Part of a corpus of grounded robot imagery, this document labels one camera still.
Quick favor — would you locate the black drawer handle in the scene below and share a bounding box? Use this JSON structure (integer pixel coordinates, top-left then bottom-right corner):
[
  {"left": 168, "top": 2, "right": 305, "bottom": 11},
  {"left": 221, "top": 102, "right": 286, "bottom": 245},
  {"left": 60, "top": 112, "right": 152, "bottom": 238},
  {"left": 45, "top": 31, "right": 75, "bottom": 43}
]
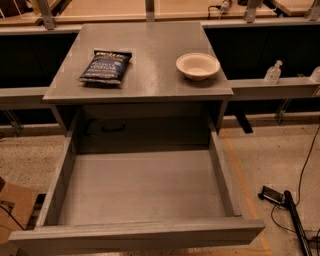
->
[{"left": 101, "top": 120, "right": 126, "bottom": 133}]

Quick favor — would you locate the small black floor device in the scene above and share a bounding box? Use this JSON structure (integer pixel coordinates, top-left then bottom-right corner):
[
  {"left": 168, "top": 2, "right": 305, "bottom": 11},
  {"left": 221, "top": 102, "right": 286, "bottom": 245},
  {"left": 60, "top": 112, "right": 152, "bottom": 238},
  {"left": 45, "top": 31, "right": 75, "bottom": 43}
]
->
[{"left": 258, "top": 186, "right": 285, "bottom": 206}]

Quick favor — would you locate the white paper bowl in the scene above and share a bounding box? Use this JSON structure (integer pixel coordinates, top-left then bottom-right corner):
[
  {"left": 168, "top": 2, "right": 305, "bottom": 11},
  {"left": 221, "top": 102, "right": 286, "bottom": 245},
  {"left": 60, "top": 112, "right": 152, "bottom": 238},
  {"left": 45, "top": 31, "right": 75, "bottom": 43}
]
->
[{"left": 176, "top": 53, "right": 221, "bottom": 81}]

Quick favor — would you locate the grey cabinet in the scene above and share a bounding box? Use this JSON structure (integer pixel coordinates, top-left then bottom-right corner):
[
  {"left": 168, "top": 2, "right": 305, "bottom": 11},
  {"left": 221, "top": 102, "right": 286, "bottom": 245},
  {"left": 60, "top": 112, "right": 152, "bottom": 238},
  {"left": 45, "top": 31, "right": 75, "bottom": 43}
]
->
[{"left": 43, "top": 22, "right": 232, "bottom": 153}]

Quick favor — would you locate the cardboard box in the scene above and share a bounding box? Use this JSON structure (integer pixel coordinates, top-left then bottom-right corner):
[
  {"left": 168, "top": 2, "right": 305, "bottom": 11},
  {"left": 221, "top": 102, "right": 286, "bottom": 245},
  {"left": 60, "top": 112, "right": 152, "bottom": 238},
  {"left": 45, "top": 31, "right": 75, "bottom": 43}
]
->
[{"left": 0, "top": 178, "right": 39, "bottom": 245}]

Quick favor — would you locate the blue chip bag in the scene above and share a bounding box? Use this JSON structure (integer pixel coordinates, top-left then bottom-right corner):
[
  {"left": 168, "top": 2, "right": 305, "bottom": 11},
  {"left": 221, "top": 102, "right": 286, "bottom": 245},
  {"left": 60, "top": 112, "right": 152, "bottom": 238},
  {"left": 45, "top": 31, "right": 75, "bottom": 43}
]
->
[{"left": 79, "top": 49, "right": 132, "bottom": 85}]

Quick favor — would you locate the open grey top drawer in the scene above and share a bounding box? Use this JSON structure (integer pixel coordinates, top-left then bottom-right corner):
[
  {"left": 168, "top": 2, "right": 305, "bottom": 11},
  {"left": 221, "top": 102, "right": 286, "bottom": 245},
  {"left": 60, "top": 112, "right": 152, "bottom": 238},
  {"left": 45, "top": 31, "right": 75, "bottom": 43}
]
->
[{"left": 10, "top": 114, "right": 264, "bottom": 256}]

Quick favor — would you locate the clear sanitizer bottle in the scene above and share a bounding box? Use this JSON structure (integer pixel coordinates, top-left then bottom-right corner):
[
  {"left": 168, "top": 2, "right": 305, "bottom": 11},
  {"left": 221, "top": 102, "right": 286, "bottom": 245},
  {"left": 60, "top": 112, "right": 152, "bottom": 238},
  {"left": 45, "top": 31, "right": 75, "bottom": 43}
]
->
[{"left": 264, "top": 60, "right": 282, "bottom": 84}]

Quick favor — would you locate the white object on shelf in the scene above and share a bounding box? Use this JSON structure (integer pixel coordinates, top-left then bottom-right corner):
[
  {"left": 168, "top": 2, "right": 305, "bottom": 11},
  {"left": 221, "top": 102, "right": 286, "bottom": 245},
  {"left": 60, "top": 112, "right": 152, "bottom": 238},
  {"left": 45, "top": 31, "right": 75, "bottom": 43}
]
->
[{"left": 309, "top": 66, "right": 320, "bottom": 84}]

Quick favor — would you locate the black floor cable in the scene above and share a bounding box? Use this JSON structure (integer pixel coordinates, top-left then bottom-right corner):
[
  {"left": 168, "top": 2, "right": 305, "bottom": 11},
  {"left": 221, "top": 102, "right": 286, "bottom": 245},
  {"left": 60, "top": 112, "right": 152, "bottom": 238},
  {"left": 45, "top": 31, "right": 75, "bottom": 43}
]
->
[{"left": 269, "top": 126, "right": 320, "bottom": 256}]

